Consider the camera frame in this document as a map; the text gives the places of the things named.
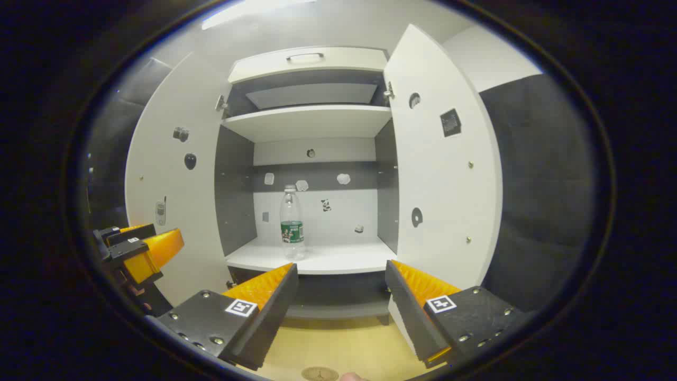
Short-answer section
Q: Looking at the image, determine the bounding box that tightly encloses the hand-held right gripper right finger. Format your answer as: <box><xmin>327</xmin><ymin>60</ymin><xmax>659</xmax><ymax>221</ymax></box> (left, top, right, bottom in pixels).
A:
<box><xmin>385</xmin><ymin>259</ymin><xmax>529</xmax><ymax>369</ymax></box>

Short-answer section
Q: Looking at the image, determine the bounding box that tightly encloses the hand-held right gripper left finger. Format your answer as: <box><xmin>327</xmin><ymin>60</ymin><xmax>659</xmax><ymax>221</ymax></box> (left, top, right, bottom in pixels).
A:
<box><xmin>145</xmin><ymin>263</ymin><xmax>299</xmax><ymax>371</ymax></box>

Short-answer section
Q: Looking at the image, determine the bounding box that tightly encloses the white cabinet door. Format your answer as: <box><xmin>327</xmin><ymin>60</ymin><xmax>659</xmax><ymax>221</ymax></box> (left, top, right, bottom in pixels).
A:
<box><xmin>124</xmin><ymin>51</ymin><xmax>249</xmax><ymax>307</ymax></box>
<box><xmin>383</xmin><ymin>24</ymin><xmax>503</xmax><ymax>356</ymax></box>

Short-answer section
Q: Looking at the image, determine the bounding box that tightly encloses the white cabinet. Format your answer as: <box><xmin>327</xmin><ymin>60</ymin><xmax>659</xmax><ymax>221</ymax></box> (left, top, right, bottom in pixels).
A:
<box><xmin>214</xmin><ymin>46</ymin><xmax>400</xmax><ymax>326</ymax></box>

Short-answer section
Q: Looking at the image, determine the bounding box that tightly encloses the round brown coaster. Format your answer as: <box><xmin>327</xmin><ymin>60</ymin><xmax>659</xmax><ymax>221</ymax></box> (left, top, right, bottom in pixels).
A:
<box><xmin>301</xmin><ymin>367</ymin><xmax>340</xmax><ymax>381</ymax></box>

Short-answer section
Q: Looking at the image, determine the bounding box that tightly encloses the clear plastic bottle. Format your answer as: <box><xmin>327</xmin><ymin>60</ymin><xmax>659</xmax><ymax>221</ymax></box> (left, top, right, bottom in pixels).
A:
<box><xmin>280</xmin><ymin>185</ymin><xmax>306</xmax><ymax>261</ymax></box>

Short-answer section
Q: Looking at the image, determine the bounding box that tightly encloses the white cabinet shelf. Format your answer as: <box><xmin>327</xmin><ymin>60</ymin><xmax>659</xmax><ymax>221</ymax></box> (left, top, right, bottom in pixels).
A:
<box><xmin>222</xmin><ymin>104</ymin><xmax>393</xmax><ymax>143</ymax></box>

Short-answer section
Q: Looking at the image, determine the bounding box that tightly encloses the white cabinet drawer front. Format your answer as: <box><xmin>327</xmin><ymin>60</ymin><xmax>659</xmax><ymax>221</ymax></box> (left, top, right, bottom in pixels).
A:
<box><xmin>227</xmin><ymin>46</ymin><xmax>390</xmax><ymax>84</ymax></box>

